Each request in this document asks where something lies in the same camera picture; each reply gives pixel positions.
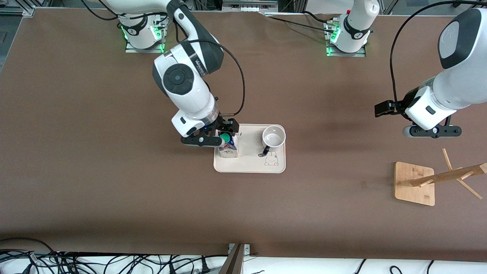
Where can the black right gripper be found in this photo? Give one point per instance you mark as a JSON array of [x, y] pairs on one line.
[[222, 126]]

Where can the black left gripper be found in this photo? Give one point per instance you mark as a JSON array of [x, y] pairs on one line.
[[400, 105]]

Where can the blue white milk carton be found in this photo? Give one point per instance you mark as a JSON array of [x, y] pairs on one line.
[[228, 152]]

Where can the white smiley face mug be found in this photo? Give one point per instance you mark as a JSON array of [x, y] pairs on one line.
[[274, 137]]

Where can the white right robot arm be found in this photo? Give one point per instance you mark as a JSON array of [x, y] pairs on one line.
[[190, 95]]

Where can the beige rabbit print tray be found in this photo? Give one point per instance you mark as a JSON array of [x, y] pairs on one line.
[[247, 160]]

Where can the wooden mug rack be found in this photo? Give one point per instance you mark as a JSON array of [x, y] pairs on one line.
[[412, 190]]

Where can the brown table cover mat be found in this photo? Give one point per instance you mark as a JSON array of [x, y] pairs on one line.
[[114, 190]]

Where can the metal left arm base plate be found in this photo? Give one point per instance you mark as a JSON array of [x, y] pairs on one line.
[[359, 54]]

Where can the metal pole bracket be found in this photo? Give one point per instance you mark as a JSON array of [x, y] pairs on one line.
[[246, 249]]

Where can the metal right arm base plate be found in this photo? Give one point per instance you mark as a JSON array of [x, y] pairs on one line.
[[131, 50]]

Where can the dark camera stand pole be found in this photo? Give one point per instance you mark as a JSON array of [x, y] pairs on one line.
[[234, 262]]

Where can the grey aluminium frame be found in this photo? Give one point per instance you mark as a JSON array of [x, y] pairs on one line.
[[15, 10]]

